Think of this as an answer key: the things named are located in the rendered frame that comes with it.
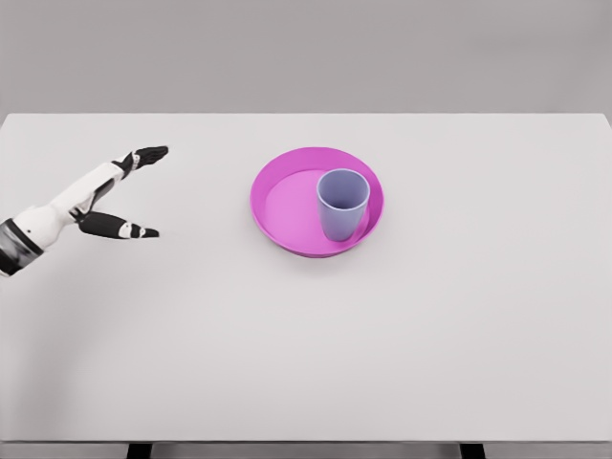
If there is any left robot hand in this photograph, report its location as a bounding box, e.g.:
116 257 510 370
47 145 170 240

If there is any pink round plate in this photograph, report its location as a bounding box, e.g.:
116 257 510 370
249 146 385 260

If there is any lavender plastic cup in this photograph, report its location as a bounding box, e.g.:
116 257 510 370
316 168 371 243

